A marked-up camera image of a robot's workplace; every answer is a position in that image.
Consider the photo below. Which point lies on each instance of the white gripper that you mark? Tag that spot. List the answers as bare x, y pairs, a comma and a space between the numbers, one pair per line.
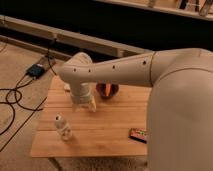
81, 94

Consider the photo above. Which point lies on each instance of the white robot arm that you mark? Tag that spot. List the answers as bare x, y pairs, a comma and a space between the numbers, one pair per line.
180, 105

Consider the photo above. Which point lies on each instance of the white sponge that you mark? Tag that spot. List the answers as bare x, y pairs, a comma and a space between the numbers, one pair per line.
66, 87

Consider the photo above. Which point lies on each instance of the dark red bowl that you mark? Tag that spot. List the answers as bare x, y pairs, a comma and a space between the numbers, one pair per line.
101, 90

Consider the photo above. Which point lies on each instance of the orange carrot in bowl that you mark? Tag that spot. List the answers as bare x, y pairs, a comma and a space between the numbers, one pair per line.
107, 89

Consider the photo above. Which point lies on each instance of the wooden table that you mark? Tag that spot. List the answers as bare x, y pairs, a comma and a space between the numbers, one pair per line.
104, 132

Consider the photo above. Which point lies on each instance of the red black snack bar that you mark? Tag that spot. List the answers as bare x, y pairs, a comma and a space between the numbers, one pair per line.
138, 134

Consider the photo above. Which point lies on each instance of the long baseboard rail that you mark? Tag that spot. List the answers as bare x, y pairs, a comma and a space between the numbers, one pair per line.
79, 40

